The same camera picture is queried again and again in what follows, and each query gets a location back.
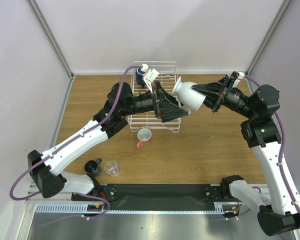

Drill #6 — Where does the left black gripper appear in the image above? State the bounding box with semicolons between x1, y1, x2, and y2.
120;81;188;123

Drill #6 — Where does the light grey flared mug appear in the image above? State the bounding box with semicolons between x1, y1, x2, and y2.
171;76;206;112

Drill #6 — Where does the pink ceramic mug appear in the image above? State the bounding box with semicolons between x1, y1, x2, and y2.
136;128;152;149

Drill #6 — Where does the large dark blue mug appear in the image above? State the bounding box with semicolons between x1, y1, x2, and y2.
135;67;146;89

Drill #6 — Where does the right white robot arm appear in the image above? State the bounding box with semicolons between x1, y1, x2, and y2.
191;71;300;236

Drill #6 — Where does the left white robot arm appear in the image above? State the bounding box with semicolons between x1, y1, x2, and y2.
27;81;189;201

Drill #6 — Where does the clear plastic cup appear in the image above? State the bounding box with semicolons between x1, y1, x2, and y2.
104;160;120;177

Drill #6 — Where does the small dark blue mug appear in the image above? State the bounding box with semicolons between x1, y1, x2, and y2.
84;158;102;177

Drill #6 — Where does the white wire dish rack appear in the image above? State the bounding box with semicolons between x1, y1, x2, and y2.
127;61;181;133

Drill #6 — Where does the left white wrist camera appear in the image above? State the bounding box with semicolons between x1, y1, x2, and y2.
143;68;160;93

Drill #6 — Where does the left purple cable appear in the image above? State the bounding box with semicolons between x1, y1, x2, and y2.
9;62;151;226

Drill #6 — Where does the slotted grey cable duct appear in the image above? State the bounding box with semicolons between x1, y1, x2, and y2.
34;201;243;215

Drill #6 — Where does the right aluminium frame post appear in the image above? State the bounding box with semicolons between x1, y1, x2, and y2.
245;0;292;75

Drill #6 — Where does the aluminium frame post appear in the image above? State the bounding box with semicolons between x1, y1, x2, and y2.
24;0;75;78
245;0;292;75

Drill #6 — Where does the left aluminium frame post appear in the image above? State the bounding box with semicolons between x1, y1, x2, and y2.
24;0;75;78

